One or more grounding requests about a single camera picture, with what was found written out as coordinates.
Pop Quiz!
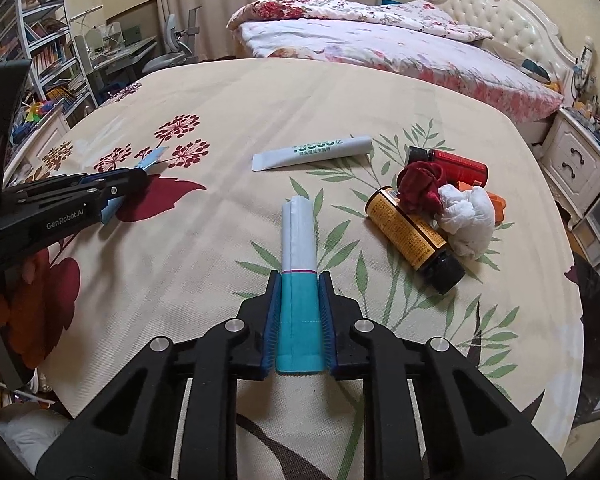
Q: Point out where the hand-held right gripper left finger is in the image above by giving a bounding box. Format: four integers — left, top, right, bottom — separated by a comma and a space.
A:
35, 270, 283, 480

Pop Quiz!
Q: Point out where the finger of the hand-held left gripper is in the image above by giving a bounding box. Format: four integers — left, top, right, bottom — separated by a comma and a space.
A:
2, 166, 151, 202
30, 177, 150, 211

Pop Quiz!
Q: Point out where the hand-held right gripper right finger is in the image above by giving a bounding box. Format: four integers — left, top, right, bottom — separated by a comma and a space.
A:
317, 270, 566, 480

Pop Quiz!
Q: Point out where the light blue paper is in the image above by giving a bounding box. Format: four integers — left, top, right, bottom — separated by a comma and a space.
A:
100, 146, 170, 227

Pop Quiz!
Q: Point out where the teal and white packet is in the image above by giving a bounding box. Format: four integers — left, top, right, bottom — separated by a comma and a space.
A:
275, 194, 331, 375

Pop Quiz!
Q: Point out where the red bottle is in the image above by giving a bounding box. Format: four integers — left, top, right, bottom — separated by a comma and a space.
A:
407, 146, 488, 187

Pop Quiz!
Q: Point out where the orange box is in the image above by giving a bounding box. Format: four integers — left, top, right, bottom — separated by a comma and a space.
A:
455, 180, 507, 223

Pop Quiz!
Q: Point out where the person's left hand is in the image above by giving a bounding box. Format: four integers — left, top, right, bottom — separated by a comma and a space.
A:
20, 256, 42, 286

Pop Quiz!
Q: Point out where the white low cabinet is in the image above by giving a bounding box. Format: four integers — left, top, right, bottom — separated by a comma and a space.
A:
7, 105, 71, 176

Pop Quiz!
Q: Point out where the brown bottle with black cap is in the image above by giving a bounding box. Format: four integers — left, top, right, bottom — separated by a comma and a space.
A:
364, 186, 466, 295

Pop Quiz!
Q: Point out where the white bookshelf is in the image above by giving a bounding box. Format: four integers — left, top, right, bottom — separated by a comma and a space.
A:
0, 0, 98, 126

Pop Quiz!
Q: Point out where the grey desk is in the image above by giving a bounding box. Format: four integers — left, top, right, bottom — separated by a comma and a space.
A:
82, 35, 158, 106

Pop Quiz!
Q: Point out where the grey office chair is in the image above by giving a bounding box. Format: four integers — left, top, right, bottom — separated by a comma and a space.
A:
142, 7, 203, 73

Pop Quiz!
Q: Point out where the white desk lamp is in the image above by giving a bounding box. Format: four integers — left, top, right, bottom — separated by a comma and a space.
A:
70, 4, 106, 61

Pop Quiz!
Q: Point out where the dark red cloth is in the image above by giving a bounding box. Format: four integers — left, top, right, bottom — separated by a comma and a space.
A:
396, 161, 448, 217

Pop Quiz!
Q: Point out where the white crumpled tissue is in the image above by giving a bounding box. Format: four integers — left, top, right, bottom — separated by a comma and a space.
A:
437, 183, 496, 260

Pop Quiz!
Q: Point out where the white toothpaste tube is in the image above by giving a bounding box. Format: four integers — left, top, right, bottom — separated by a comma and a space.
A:
252, 135, 373, 172

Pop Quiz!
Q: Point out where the floral quilt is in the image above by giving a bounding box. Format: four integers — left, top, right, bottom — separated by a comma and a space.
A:
227, 0, 493, 43

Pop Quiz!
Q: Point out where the white nightstand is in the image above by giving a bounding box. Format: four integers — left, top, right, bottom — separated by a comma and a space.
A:
535, 107, 600, 231

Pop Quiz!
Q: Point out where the beige pillow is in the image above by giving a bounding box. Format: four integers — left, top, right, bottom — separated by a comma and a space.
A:
482, 37, 563, 93

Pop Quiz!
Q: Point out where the cluster of small bottles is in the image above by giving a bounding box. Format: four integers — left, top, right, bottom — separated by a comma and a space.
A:
570, 95, 600, 156

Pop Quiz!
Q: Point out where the white bed with tufted headboard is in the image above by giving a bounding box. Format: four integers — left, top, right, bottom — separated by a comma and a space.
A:
227, 0, 578, 136

